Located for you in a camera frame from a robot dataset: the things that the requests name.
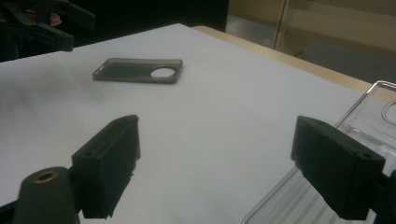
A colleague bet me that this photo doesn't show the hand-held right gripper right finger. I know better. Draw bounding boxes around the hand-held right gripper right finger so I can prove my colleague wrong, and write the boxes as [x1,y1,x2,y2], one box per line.
[290,115,387,221]

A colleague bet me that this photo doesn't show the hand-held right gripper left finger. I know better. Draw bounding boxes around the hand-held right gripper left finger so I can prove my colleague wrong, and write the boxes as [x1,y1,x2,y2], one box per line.
[71,114,141,219]

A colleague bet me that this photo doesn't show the clear plastic tray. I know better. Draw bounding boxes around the clear plastic tray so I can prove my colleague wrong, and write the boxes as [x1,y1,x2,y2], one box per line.
[241,79,396,224]

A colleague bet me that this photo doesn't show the dark translucent phone case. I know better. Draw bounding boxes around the dark translucent phone case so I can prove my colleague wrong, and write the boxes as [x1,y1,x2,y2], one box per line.
[92,57,184,85]

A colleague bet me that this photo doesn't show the black curtain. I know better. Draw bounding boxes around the black curtain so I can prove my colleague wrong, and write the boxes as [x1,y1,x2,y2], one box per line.
[0,0,230,63]

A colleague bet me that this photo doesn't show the beige wooden shelf unit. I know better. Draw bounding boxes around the beige wooden shelf unit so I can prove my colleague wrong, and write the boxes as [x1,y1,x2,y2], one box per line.
[227,0,396,60]

